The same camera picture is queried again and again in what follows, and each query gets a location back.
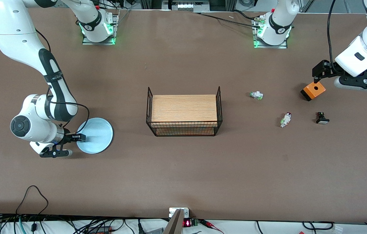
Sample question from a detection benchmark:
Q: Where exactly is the light blue round plate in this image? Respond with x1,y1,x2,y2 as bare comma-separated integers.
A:
76,117,113,154

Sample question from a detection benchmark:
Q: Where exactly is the white red-capped push button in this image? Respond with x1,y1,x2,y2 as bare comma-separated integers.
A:
280,112,292,128

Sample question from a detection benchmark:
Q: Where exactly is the orange push button box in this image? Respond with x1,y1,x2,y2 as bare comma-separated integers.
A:
300,82,326,102

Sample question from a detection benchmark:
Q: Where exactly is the black power adapter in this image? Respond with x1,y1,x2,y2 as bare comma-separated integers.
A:
87,225,113,234

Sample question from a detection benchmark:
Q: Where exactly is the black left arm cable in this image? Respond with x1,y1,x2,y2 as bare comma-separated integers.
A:
327,0,337,65

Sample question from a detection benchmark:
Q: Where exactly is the black looped cable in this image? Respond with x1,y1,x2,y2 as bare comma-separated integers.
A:
16,185,49,217

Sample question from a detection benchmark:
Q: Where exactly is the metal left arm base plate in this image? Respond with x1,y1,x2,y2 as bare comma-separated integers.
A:
253,14,288,49

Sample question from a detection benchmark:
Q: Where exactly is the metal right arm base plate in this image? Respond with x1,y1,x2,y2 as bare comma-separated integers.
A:
82,12,119,46

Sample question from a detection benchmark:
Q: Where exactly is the black wire rack wooden shelf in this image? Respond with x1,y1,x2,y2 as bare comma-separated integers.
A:
146,86,223,137

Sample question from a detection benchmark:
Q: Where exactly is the long black table cable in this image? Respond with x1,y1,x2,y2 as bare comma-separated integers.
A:
194,12,262,28

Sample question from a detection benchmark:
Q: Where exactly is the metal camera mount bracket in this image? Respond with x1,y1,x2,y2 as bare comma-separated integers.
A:
164,207,190,234

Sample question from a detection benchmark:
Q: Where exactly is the black coiled cable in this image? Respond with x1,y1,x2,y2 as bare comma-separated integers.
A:
302,221,335,231

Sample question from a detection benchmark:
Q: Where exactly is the red wire pair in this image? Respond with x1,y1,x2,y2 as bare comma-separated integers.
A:
200,220,225,234

